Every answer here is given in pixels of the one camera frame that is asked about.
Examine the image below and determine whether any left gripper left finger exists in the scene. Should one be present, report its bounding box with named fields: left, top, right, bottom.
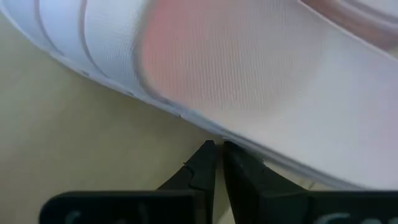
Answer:
left=39, top=140, right=218, bottom=224

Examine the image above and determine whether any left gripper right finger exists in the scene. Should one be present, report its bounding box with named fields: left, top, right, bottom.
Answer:
left=223, top=141, right=398, bottom=224

